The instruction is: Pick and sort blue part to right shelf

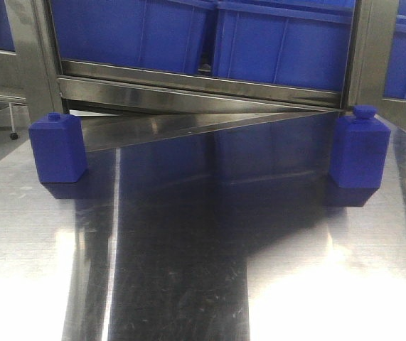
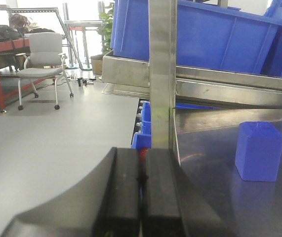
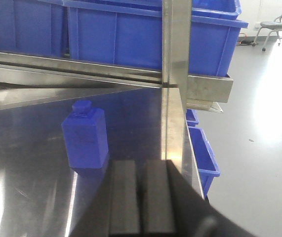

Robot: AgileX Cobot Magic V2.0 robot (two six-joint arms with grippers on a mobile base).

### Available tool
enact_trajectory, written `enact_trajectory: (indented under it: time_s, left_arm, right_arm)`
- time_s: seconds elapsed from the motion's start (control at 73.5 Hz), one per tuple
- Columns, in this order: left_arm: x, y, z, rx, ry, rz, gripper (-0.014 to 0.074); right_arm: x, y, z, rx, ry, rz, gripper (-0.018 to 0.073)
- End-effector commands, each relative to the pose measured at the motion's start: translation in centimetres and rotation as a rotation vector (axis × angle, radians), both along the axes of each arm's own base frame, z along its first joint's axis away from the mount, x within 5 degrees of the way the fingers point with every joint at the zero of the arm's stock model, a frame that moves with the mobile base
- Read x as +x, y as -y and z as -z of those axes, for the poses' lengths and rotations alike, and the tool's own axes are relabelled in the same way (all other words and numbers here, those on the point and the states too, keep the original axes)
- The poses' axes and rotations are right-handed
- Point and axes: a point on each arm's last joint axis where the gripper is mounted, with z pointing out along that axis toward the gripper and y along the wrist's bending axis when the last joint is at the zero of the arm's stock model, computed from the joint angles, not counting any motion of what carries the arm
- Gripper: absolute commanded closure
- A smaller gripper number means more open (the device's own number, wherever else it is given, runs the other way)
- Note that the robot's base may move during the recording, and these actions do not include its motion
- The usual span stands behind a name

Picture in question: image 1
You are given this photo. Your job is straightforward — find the blue bin centre right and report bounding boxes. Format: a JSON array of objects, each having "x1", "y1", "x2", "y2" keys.
[{"x1": 212, "y1": 1, "x2": 353, "y2": 92}]

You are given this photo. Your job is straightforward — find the stainless steel shelf frame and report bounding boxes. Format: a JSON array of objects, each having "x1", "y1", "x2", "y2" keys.
[{"x1": 0, "y1": 1, "x2": 406, "y2": 131}]

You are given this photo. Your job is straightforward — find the blue bin centre left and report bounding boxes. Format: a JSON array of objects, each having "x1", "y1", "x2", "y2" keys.
[{"x1": 51, "y1": 1, "x2": 215, "y2": 75}]

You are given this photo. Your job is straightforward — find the blue bottle part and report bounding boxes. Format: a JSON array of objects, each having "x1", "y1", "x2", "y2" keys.
[
  {"x1": 28, "y1": 112, "x2": 87, "y2": 183},
  {"x1": 328, "y1": 105, "x2": 391, "y2": 189}
]

